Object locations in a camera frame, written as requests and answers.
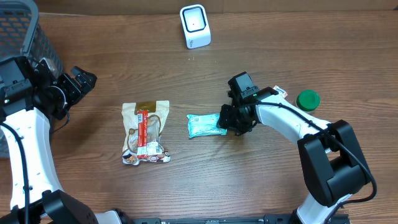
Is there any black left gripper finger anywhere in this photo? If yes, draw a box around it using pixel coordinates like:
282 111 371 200
71 66 90 82
81 73 97 94

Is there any teal wet wipes pack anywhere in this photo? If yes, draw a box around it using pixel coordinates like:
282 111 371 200
187 113 228 139

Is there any small orange packet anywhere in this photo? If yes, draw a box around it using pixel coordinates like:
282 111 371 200
273 85 288 98

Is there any red candy bar wrapper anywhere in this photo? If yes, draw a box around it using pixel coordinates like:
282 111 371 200
137 110 148 159

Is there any green lid jar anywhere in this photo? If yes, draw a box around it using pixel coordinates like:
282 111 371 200
295 90 321 113

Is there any brown red snack bag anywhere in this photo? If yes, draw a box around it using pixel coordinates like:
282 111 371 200
121 100 171 166

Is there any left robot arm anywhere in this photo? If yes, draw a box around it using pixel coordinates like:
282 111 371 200
1 56 108 223

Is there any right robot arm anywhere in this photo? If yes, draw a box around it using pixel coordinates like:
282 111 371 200
218 72 377 223

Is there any white barcode scanner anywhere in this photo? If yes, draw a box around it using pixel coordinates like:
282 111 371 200
180 4 211 49

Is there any grey plastic mesh basket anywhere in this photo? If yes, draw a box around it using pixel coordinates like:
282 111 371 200
0 0 65 159

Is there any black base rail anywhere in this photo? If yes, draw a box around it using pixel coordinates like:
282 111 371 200
130 213 351 224

